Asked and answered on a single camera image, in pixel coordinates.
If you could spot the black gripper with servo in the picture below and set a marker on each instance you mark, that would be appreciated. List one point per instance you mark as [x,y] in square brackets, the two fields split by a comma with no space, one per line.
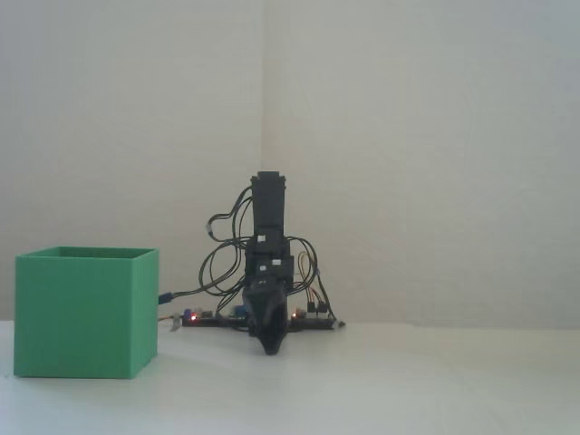
[272,276]

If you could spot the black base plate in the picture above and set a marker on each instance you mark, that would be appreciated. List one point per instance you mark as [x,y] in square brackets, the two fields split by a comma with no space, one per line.
[213,322]

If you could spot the blue circuit board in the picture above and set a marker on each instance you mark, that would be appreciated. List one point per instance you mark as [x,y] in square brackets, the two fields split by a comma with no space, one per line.
[206,314]

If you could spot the green open plastic bin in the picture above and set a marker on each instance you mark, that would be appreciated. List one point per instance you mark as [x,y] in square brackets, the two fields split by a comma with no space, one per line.
[77,317]

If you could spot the grey tape strip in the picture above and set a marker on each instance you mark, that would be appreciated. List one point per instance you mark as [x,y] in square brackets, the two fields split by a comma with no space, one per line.
[175,323]

